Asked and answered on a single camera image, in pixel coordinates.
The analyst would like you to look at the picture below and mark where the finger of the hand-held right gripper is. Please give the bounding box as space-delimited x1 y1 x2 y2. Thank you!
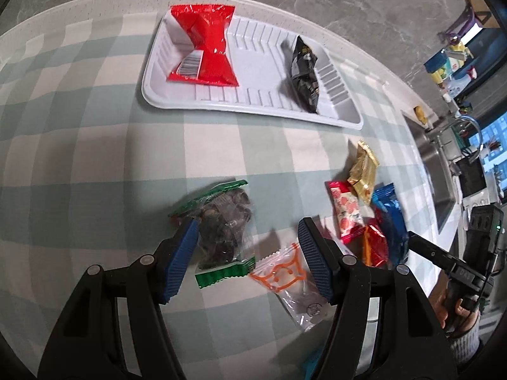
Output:
408 231 453 272

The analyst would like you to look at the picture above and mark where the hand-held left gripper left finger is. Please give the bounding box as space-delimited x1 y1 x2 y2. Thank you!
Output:
37 218 201 380

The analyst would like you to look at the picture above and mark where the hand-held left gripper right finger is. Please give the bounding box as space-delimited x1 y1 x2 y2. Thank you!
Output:
297 217 458 380

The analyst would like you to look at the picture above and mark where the clear packet with orange print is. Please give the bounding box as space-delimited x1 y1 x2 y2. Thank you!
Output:
249 243 331 332

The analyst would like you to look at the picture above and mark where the dark blue snack packet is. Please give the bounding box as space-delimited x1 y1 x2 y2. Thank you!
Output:
371 183 409 266

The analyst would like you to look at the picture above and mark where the green-edged clear snack packet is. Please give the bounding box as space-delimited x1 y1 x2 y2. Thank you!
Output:
168 179 257 288

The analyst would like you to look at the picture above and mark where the white plastic tray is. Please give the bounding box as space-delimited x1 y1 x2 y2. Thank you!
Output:
141 10 364 130

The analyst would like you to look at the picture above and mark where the person's right forearm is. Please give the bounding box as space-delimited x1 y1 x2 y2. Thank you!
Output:
448 319 483 367

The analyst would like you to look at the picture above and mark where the person's right hand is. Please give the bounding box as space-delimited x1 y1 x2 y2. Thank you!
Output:
430 289 482 340

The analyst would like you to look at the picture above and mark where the red and orange foil packet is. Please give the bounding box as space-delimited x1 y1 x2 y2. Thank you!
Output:
361 218 391 269

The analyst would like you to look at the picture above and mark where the red and white snack packet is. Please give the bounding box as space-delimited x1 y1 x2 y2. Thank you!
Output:
325 180 366 245

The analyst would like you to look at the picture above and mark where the steel sink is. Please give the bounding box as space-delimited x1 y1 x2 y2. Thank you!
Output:
402 111 456 234

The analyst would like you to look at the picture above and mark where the black countertop appliance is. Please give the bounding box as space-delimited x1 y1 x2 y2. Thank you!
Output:
455 157 488 199

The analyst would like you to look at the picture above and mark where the gold snack packet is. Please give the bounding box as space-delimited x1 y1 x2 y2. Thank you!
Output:
347 139 380 206

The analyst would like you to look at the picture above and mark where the green checked tablecloth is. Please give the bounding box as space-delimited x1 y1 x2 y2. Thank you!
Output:
0 12 440 380

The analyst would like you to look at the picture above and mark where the window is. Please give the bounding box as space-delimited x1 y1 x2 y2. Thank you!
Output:
467 111 507 200

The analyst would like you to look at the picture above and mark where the chrome faucet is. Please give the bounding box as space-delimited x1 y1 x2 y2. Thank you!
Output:
452 115 483 157

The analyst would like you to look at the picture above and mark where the black snack packet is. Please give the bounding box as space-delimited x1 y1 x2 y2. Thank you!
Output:
280 35 321 115

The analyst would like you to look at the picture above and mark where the blue box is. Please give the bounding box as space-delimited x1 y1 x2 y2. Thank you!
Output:
424 49 450 74

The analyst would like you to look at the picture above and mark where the red snack bag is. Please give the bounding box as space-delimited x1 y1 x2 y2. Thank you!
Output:
166 4 240 87

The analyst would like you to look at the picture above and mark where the purple stool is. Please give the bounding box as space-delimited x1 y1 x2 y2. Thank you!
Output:
438 6 492 44

